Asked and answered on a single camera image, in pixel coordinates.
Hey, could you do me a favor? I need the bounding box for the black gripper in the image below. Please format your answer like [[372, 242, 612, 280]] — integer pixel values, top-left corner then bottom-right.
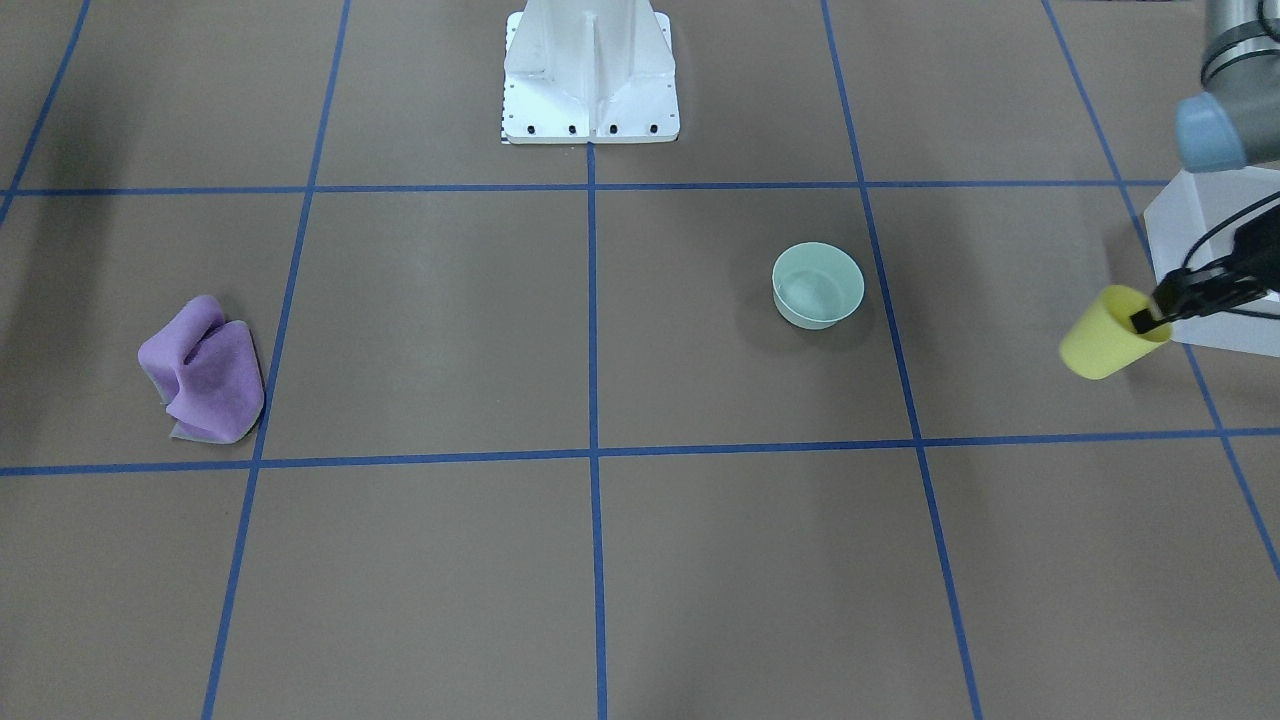
[[1130, 211, 1279, 334]]

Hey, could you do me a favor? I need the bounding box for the yellow plastic cup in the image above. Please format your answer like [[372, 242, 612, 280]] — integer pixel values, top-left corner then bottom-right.
[[1059, 284, 1172, 380]]

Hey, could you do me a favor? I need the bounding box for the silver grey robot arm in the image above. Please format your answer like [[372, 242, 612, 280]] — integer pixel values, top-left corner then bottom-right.
[[1130, 1, 1279, 334]]

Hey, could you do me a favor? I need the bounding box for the translucent white plastic bin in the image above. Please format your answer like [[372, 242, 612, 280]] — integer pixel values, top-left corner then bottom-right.
[[1143, 167, 1279, 357]]

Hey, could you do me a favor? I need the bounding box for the mint green bowl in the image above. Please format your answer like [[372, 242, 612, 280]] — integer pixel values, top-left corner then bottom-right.
[[771, 242, 867, 331]]

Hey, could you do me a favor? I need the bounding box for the purple crumpled cloth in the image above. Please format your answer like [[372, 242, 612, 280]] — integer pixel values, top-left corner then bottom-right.
[[137, 295, 265, 445]]

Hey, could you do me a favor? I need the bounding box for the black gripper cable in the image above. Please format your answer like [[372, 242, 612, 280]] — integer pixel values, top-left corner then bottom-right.
[[1176, 190, 1280, 322]]

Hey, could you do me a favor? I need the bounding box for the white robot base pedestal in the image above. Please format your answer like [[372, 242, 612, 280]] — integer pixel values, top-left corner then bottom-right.
[[500, 1, 681, 145]]

